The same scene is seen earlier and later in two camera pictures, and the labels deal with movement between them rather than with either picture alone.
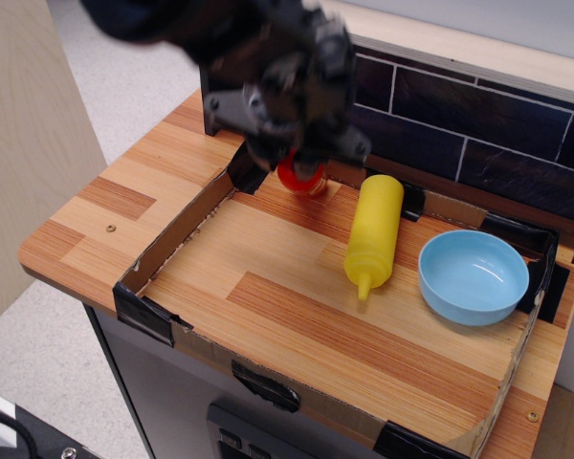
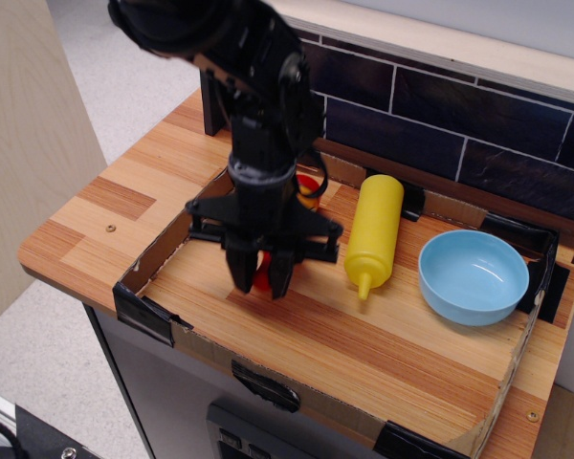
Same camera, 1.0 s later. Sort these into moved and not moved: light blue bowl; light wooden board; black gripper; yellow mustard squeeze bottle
Moved: black gripper
Not moved: light wooden board; light blue bowl; yellow mustard squeeze bottle
